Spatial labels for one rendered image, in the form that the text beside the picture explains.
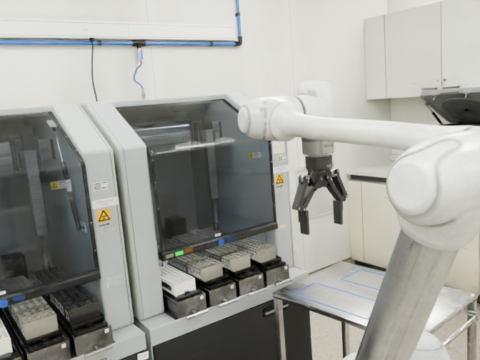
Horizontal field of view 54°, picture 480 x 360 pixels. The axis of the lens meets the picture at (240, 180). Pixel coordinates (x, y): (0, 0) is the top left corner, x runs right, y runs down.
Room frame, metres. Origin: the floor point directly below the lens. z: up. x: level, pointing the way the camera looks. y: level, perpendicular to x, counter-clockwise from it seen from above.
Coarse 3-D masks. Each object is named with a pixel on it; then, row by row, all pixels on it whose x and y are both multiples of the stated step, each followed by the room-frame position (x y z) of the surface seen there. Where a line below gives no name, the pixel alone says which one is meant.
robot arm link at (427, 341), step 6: (426, 336) 1.06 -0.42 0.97; (432, 336) 1.06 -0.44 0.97; (420, 342) 1.03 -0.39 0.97; (426, 342) 1.03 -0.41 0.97; (432, 342) 1.03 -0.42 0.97; (438, 342) 1.03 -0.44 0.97; (420, 348) 1.01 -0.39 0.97; (426, 348) 1.01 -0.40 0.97; (432, 348) 1.01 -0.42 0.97; (438, 348) 1.02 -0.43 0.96; (444, 348) 1.03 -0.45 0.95; (414, 354) 1.00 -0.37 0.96; (420, 354) 1.00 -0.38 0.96; (426, 354) 1.00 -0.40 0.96; (432, 354) 1.00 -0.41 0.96; (438, 354) 1.00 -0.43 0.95; (444, 354) 1.01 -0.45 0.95
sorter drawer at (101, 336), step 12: (60, 324) 1.67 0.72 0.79; (96, 324) 1.59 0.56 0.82; (108, 324) 1.61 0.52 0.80; (72, 336) 1.54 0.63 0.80; (84, 336) 1.54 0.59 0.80; (96, 336) 1.57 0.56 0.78; (108, 336) 1.59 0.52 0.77; (84, 348) 1.54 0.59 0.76; (96, 348) 1.54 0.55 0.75; (108, 348) 1.54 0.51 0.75
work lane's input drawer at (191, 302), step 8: (168, 296) 1.82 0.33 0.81; (176, 296) 1.79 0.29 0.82; (184, 296) 1.78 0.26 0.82; (192, 296) 1.80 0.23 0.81; (200, 296) 1.82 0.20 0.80; (168, 304) 1.82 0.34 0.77; (176, 304) 1.75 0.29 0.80; (184, 304) 1.77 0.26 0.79; (192, 304) 1.79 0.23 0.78; (200, 304) 1.82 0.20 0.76; (176, 312) 1.76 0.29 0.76; (184, 312) 1.77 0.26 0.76; (192, 312) 1.78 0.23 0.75; (200, 312) 1.77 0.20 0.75
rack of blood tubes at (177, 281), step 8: (168, 264) 2.05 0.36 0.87; (160, 272) 1.96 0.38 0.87; (168, 272) 1.95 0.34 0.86; (176, 272) 1.94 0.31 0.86; (168, 280) 1.85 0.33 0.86; (176, 280) 1.85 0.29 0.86; (184, 280) 1.84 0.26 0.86; (192, 280) 1.84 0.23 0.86; (168, 288) 1.91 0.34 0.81; (176, 288) 1.80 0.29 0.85; (184, 288) 1.82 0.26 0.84; (192, 288) 1.84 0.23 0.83
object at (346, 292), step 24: (336, 264) 2.00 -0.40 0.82; (288, 288) 1.78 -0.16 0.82; (312, 288) 1.76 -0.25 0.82; (336, 288) 1.74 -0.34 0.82; (360, 288) 1.72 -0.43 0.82; (336, 312) 1.53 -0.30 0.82; (360, 312) 1.52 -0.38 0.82; (432, 312) 1.48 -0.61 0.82; (456, 312) 1.48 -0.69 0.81; (456, 336) 1.39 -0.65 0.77
